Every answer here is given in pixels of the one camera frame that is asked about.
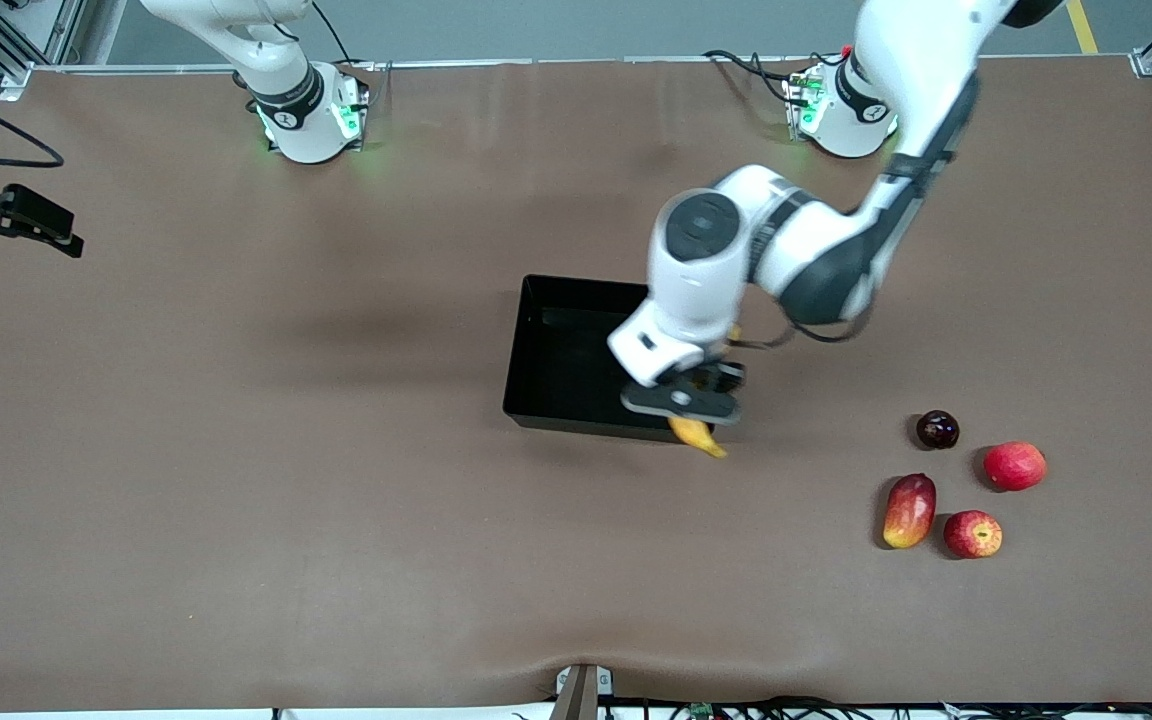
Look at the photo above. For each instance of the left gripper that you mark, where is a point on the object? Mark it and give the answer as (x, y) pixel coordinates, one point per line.
(723, 376)

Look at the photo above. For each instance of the yellow banana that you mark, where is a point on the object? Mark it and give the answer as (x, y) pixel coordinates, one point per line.
(701, 437)

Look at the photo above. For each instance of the black plastic box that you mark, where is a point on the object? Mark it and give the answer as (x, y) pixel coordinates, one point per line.
(566, 370)

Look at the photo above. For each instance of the small red apple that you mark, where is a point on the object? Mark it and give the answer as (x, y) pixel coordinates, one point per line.
(973, 535)

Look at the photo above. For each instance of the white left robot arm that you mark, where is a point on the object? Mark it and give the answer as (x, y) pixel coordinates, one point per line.
(696, 280)

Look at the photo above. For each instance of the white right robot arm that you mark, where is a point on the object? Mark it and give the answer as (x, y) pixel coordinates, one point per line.
(286, 100)

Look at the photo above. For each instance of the dark purple plum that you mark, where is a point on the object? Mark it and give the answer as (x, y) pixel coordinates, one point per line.
(937, 430)

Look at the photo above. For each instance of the red yellow mango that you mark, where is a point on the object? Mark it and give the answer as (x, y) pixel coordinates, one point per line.
(909, 512)

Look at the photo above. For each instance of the red peach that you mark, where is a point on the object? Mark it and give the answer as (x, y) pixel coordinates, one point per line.
(1014, 467)

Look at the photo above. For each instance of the small green circuit board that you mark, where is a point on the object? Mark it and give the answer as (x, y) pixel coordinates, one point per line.
(702, 710)

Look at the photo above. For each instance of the metal table clamp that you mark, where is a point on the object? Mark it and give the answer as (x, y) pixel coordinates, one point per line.
(581, 690)

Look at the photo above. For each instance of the brown table mat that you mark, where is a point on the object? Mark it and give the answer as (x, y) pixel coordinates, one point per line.
(236, 500)

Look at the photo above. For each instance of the aluminium frame with black bars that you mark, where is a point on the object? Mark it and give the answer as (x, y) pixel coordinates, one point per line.
(16, 80)

